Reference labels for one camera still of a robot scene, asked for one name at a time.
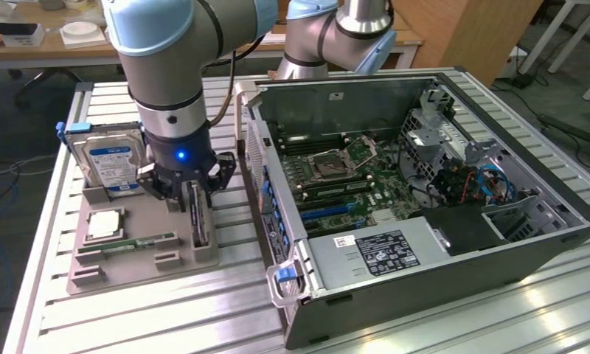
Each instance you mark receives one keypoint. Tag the silver angled drive cage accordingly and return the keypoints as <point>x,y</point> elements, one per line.
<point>520,221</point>

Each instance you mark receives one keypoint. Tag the black open PC case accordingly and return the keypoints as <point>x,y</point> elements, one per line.
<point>422,291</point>

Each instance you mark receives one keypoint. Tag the hard disk with blue carrier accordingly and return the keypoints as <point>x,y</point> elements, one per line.
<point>107,166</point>

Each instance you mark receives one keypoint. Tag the wooden cabinet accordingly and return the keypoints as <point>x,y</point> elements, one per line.
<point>482,37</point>

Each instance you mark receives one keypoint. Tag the black RAM slot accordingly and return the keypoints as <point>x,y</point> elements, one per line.
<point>314,149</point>
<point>309,139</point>

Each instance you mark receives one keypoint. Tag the black chair base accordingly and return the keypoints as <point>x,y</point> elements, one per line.
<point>38,83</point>
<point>570,125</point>

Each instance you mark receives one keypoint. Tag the grey parts rack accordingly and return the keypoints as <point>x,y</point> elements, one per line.
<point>142,273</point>

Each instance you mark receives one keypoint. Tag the white box black lid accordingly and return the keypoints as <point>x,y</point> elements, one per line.
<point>21,38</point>

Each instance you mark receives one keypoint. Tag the silver CPU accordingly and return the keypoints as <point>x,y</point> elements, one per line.
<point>102,225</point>

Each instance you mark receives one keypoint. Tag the loose green RAM stick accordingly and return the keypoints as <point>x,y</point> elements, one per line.
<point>127,245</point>

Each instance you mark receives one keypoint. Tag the installed green RAM stick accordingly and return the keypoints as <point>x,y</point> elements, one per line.
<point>334,190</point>

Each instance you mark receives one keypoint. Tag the grey power supply with label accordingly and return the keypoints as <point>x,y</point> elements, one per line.
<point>334,265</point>

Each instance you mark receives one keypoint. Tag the black power brick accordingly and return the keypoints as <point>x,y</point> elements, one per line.
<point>520,81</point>

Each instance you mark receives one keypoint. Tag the white tape roll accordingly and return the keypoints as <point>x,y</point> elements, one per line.
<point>75,3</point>

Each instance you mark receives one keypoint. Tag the grey cup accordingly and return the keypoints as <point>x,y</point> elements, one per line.
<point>50,4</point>

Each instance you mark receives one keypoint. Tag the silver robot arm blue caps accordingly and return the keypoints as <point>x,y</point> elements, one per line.
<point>166,85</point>

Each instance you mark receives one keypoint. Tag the blue case latch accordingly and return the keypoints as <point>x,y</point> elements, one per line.
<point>285,275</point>

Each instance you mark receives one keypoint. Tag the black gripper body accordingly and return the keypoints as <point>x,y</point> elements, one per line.
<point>177,158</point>

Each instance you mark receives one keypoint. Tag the wooden desk white frame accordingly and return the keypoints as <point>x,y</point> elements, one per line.
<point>43,53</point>

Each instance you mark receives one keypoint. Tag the silver perforated disk bay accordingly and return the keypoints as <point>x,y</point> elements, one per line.
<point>422,144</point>

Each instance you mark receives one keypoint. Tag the blue expansion slot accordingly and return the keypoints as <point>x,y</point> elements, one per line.
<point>323,213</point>

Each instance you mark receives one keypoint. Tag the open metal socket cover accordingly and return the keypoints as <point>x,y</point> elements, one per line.
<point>361,151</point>

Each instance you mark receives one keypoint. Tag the silver chipset heatsink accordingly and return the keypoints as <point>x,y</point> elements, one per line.
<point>383,217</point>

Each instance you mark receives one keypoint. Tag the green graphics card with fan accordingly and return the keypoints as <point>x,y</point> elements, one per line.
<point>195,221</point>

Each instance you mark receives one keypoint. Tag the white table frame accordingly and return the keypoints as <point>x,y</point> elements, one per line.
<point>560,60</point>

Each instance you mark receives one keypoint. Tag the green motherboard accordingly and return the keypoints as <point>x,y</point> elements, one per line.
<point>387,191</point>

